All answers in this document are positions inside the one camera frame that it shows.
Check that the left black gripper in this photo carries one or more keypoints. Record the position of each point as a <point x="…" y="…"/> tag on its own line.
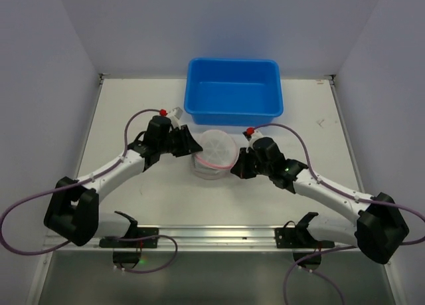
<point x="181" y="141"/>

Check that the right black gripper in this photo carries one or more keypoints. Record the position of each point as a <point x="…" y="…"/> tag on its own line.
<point x="248" y="165"/>

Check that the white mesh laundry bag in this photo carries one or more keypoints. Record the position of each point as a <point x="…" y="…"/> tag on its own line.
<point x="218" y="156"/>

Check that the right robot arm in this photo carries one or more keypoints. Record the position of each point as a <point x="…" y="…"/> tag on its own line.
<point x="370" y="223"/>

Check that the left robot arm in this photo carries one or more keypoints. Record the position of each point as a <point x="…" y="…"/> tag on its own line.
<point x="73" y="211"/>

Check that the blue plastic tub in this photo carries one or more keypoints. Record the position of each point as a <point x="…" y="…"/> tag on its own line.
<point x="233" y="92"/>

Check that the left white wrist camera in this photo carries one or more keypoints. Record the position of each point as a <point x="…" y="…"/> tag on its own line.
<point x="174" y="115"/>

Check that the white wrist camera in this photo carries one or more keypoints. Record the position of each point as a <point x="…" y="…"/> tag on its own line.
<point x="252" y="135"/>
<point x="174" y="115"/>

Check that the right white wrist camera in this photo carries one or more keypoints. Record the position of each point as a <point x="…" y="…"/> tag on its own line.
<point x="252" y="135"/>

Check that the aluminium mounting rail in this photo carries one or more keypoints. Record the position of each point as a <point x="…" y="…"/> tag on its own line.
<point x="244" y="238"/>

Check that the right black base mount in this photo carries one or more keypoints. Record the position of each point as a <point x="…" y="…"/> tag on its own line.
<point x="296" y="236"/>

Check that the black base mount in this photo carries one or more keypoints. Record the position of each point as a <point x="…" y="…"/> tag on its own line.
<point x="296" y="236"/>
<point x="127" y="250"/>

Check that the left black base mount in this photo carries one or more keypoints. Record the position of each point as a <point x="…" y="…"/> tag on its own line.
<point x="127" y="250"/>

